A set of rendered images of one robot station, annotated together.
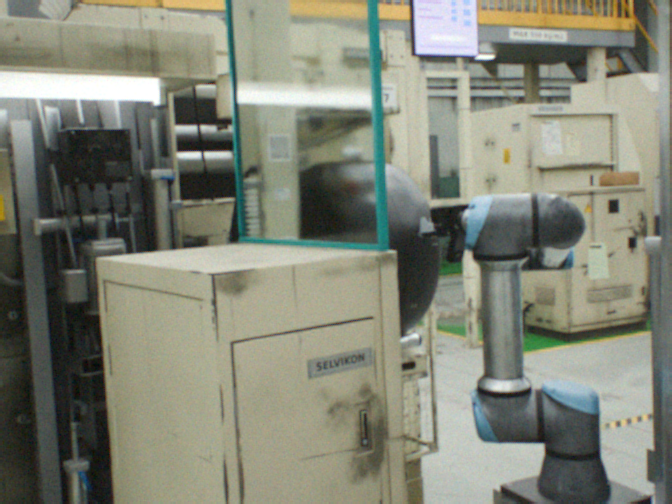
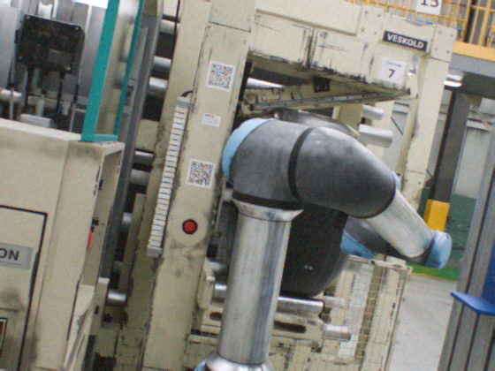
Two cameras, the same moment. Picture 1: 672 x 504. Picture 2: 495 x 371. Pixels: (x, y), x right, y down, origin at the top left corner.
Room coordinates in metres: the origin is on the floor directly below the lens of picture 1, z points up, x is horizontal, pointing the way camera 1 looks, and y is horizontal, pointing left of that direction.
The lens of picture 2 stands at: (0.86, -0.70, 1.30)
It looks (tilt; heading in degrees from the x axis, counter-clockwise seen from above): 3 degrees down; 26
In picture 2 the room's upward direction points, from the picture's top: 12 degrees clockwise
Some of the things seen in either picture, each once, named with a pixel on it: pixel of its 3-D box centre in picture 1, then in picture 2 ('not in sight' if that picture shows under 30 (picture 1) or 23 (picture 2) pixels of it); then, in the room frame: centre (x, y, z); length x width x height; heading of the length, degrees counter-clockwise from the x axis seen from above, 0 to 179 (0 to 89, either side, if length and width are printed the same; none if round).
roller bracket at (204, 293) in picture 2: not in sight; (202, 276); (2.38, 0.13, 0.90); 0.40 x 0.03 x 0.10; 36
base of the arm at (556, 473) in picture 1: (572, 467); not in sight; (1.68, -0.48, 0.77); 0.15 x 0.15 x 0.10
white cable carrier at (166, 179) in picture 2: not in sight; (169, 177); (2.25, 0.23, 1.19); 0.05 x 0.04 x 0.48; 36
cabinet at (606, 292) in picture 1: (585, 260); not in sight; (6.88, -2.14, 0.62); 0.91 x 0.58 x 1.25; 116
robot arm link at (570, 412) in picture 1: (567, 414); not in sight; (1.68, -0.48, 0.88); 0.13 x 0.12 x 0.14; 80
